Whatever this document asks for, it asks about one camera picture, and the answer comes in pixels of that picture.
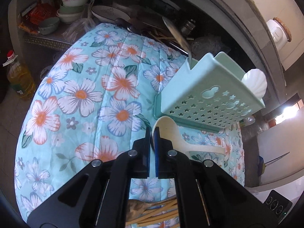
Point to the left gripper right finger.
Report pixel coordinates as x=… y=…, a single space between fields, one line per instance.
x=207 y=196

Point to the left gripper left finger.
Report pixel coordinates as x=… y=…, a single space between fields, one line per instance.
x=97 y=196

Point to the cream plastic rice spoon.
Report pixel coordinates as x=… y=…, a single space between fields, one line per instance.
x=169 y=130

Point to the wooden spatula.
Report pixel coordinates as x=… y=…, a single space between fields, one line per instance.
x=135 y=208

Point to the black induction cooktop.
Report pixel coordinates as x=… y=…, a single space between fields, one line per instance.
x=278 y=204

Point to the floral quilted table cloth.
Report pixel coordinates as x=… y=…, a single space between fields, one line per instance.
x=94 y=103

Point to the mint green utensil caddy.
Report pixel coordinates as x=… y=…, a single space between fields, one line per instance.
x=207 y=95

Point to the white shell-shaped spoon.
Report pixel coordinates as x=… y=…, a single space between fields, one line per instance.
x=255 y=81

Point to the cooking oil bottle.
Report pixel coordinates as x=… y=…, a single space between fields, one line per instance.
x=19 y=76

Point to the white rice cooker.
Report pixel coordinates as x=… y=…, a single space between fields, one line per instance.
x=280 y=32

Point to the white plate on shelf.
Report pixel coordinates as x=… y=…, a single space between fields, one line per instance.
x=108 y=14

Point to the stack of ceramic bowls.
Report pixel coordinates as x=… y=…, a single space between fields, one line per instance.
x=71 y=10

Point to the red plastic basket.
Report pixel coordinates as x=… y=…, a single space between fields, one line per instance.
x=41 y=12

